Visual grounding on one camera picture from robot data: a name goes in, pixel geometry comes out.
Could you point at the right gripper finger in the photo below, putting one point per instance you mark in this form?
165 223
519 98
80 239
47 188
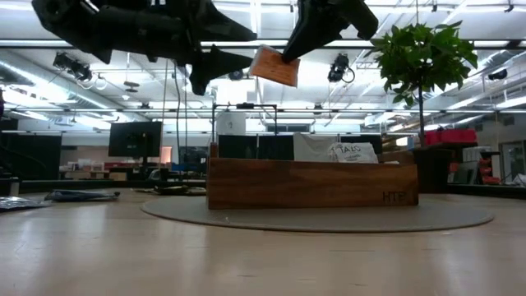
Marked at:
316 24

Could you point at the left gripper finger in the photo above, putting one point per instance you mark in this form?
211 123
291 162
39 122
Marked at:
218 29
209 66

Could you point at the lemon lime tea packet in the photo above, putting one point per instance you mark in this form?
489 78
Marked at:
197 191

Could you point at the blackcurrant tea packet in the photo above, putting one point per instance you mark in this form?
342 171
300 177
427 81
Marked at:
82 195
172 190
20 203

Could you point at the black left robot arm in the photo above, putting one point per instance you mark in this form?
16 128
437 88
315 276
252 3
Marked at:
61 20

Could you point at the wooden tea organizer box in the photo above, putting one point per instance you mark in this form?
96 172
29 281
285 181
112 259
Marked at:
308 185

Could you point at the round black ceiling spotlight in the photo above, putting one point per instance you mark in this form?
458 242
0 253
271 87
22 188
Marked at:
237 76

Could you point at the potted green plant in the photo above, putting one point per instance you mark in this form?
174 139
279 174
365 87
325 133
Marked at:
423 53

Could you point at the black computer monitor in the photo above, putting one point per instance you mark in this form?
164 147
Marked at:
135 140

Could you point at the white cloth panel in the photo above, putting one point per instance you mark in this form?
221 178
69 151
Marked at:
312 148

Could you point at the red storage bin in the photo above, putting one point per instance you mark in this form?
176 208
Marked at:
452 137

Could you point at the black overhead light beam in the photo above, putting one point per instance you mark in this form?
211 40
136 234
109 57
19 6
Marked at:
513 43

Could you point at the round grey mat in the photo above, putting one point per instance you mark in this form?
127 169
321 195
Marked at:
328 220

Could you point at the black overhead mounted camera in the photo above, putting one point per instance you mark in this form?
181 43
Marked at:
498 75
338 67
72 66

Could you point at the black aluminium table frame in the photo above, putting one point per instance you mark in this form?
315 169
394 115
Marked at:
123 183

